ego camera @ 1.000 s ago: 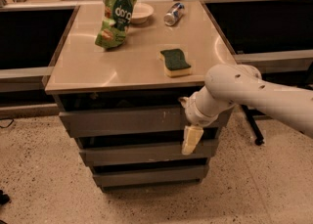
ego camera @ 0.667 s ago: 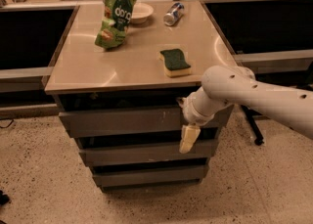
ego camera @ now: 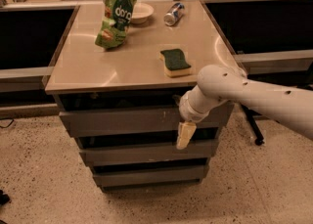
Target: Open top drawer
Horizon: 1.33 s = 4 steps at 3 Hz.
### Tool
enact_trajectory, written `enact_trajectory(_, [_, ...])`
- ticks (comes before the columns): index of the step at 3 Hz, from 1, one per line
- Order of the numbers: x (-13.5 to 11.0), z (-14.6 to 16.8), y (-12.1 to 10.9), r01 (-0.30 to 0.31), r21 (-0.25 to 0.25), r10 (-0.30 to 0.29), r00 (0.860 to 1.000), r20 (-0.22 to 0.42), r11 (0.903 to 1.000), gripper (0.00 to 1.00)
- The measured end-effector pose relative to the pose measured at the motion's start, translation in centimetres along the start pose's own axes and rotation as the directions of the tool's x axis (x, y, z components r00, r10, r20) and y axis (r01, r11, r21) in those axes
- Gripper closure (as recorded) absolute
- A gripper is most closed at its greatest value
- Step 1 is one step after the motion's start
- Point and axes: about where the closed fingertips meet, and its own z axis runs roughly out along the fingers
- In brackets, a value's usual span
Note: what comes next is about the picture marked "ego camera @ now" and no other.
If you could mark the green chip bag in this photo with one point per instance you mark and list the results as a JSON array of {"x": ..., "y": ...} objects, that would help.
[{"x": 115, "y": 23}]

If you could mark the black object on floor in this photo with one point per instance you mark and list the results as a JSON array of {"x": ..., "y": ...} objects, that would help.
[{"x": 4, "y": 198}]

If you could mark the green yellow sponge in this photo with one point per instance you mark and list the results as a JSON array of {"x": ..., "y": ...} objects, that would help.
[{"x": 175, "y": 64}]

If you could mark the grey drawer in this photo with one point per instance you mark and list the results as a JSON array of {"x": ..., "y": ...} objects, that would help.
[
  {"x": 184, "y": 173},
  {"x": 120, "y": 121},
  {"x": 148, "y": 153}
]

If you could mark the grey middle drawer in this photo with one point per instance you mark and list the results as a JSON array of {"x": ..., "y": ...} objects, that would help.
[{"x": 148, "y": 153}]

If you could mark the grey drawer cabinet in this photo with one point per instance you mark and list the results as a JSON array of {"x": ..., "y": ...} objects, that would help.
[{"x": 87, "y": 77}]

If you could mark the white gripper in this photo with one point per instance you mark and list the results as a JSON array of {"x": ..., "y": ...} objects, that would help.
[{"x": 188, "y": 111}]

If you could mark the black table leg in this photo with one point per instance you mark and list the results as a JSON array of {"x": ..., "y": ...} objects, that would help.
[{"x": 259, "y": 139}]

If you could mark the grey bottom drawer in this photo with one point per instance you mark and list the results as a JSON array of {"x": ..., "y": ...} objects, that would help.
[{"x": 184, "y": 173}]

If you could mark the white bowl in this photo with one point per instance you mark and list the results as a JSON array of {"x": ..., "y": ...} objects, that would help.
[{"x": 141, "y": 13}]

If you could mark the grey top drawer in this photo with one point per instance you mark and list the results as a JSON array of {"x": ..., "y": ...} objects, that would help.
[{"x": 120, "y": 121}]

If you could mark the silver soda can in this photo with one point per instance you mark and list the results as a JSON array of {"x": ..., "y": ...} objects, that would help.
[{"x": 174, "y": 14}]

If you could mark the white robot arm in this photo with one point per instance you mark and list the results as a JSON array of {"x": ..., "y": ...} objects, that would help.
[{"x": 216, "y": 85}]

